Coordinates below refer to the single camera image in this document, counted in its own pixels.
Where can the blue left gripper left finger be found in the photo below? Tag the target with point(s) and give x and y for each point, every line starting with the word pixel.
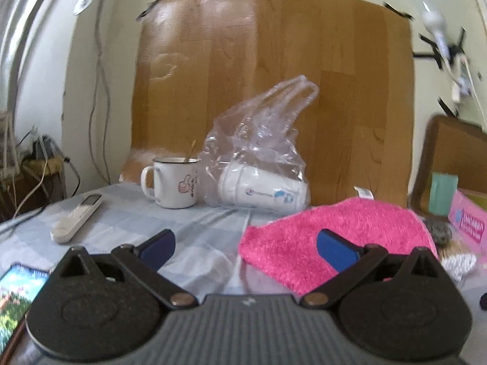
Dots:
pixel 152 254

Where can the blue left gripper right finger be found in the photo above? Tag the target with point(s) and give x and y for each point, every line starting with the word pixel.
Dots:
pixel 347 257

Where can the pink fluffy cloth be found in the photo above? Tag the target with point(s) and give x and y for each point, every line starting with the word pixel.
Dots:
pixel 286 249

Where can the cotton swabs bag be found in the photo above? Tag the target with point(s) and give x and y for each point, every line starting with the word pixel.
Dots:
pixel 457 260

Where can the checked blue grey tablecloth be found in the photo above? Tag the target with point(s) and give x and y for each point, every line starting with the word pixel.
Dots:
pixel 208 306

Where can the white enamel mug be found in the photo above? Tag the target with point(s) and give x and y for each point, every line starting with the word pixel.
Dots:
pixel 171 182

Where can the white remote control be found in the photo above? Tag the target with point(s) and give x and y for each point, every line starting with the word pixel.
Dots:
pixel 67 227

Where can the white paper cups stack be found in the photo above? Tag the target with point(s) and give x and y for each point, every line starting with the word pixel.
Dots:
pixel 247 186

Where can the wooden stick in mug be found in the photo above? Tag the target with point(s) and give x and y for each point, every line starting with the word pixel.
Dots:
pixel 188 155

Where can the teal paper card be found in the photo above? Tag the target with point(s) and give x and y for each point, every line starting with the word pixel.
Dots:
pixel 443 188

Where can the clear plastic bag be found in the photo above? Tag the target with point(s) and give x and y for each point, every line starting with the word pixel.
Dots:
pixel 257 132

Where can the pink macaron box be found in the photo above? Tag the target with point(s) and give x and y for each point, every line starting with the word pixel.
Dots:
pixel 468 216

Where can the smartphone with lit screen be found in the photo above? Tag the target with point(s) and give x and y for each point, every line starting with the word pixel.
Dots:
pixel 20 285

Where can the brown mesh chair back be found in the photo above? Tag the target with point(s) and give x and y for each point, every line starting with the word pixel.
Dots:
pixel 451 146

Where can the white power strip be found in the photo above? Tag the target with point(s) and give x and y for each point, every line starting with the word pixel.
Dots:
pixel 461 87

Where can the white light bulb lamp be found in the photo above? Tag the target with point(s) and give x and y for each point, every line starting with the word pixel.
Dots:
pixel 435 23

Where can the round white wall fixture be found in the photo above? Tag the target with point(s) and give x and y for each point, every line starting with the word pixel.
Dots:
pixel 80 6

